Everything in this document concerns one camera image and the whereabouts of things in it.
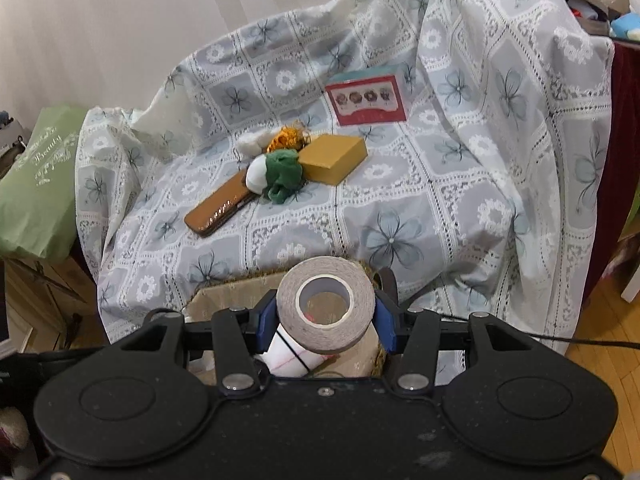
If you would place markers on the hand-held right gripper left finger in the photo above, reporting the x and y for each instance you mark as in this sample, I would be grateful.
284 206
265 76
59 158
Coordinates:
265 327

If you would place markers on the red and teal box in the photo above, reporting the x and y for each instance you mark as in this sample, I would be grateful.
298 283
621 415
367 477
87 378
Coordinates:
367 100

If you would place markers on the green printed pillow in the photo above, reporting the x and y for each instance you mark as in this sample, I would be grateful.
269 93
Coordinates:
35 185

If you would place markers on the dark red cloth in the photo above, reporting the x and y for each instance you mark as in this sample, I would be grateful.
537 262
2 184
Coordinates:
625 135

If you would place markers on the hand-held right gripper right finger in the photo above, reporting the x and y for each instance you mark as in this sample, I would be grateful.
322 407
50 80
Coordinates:
385 327

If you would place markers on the brown leather case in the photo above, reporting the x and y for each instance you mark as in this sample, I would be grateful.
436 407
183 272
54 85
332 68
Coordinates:
220 210

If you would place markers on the grey-brown tape roll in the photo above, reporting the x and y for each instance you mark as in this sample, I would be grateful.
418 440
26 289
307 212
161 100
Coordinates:
330 269

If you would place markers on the light blue item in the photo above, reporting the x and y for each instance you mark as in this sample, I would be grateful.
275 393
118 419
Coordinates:
627 27

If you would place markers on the green white plush doll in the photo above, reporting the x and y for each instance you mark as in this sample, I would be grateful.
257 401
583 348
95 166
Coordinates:
284 175

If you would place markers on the white cotton ball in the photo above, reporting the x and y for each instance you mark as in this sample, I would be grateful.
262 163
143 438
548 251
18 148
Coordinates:
250 144

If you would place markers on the yellow box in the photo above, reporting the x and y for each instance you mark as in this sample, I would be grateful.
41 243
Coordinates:
330 160

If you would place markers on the white lace floral tablecloth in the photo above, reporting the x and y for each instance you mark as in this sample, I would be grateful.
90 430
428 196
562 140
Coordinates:
425 185

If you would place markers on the white soft ball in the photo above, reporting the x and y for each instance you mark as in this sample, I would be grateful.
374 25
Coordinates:
257 175

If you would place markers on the wooden cabinet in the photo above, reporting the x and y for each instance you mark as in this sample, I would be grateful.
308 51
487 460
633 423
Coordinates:
45 295

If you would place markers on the woven basket with fabric liner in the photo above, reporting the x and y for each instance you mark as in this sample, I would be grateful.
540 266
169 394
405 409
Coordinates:
220 300

